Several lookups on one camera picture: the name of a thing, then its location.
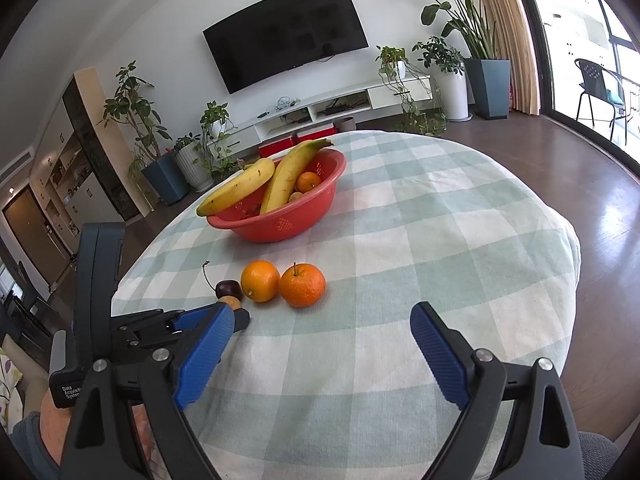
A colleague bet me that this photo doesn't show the black media device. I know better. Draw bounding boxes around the black media device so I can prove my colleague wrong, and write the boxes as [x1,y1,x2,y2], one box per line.
[322,101,366,116]

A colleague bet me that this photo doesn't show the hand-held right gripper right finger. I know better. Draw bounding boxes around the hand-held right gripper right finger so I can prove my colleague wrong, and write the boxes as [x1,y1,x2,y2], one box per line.
[410,301,586,480]

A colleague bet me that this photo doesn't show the black balcony chair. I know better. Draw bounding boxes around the black balcony chair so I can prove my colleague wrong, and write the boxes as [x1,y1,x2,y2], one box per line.
[574,57,640,143]

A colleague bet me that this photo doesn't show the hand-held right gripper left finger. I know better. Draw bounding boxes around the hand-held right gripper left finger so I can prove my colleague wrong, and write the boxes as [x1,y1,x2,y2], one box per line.
[59,302,236,480]

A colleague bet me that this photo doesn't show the large yellow banana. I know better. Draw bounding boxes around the large yellow banana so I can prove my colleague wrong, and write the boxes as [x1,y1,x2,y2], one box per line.
[260,138,334,214]

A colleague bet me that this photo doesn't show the beige sofa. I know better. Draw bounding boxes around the beige sofa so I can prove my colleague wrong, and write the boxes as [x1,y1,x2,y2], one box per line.
[0,332,53,436]

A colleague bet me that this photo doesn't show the brown door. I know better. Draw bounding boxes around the brown door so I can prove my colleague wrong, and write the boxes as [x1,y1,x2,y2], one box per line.
[2,184,68,281]

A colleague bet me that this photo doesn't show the large-leaf plant in grey-blue pot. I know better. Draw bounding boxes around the large-leaf plant in grey-blue pot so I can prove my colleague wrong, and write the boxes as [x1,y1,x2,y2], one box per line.
[377,0,513,121]

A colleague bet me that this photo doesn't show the wall cabinet with dark glass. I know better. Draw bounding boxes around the wall cabinet with dark glass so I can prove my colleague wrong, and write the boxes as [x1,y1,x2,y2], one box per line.
[30,67,146,251]

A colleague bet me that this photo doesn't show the white air vent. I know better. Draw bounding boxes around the white air vent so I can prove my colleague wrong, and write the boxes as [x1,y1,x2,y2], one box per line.
[0,152,36,183]

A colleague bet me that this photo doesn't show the beige curtain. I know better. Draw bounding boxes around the beige curtain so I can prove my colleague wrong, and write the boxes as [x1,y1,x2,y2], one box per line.
[465,0,543,116]

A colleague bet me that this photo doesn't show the pothos in small white pot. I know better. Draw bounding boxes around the pothos in small white pot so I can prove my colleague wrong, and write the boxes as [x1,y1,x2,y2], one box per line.
[199,101,241,181]

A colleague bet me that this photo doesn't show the white television cabinet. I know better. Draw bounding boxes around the white television cabinet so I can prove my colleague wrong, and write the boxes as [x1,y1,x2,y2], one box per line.
[220,74,432,158]

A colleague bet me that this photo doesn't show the dark red cherry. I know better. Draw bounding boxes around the dark red cherry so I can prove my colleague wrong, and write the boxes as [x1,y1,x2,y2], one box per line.
[202,261,243,302]

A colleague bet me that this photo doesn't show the plant in white ribbed pot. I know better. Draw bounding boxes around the plant in white ribbed pot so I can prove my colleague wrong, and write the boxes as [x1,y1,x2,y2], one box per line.
[172,132,216,193]

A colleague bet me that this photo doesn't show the sliding glass door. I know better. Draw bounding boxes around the sliding glass door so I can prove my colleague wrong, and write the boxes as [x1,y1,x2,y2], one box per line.
[515,0,640,171]

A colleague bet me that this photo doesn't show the small yellow banana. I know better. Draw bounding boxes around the small yellow banana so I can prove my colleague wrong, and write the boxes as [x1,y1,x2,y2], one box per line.
[196,157,276,217]

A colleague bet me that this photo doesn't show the person's left hand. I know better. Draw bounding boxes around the person's left hand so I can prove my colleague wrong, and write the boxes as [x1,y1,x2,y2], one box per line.
[125,402,168,480]

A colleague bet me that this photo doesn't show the person's left forearm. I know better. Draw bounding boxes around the person's left forearm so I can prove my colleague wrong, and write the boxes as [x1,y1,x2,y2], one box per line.
[10,392,76,480]

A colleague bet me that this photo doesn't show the green white checked tablecloth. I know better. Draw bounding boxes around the green white checked tablecloth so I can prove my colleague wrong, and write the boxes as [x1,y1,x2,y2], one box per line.
[110,130,583,480]

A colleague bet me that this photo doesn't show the trailing green plant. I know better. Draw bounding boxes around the trailing green plant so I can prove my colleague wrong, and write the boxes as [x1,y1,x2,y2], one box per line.
[375,46,448,136]

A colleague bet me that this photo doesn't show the plant in tall white pot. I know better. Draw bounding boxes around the plant in tall white pot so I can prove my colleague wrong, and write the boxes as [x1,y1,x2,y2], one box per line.
[412,36,473,122]

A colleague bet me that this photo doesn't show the black wall television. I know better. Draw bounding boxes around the black wall television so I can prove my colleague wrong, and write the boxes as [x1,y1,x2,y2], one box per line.
[202,0,370,95]

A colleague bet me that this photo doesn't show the potted tree in blue pot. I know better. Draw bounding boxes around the potted tree in blue pot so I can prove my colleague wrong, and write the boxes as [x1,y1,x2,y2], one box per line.
[102,61,191,206]

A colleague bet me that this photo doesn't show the red plastic colander basin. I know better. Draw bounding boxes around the red plastic colander basin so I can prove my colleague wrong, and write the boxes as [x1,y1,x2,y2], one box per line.
[206,149,347,244]

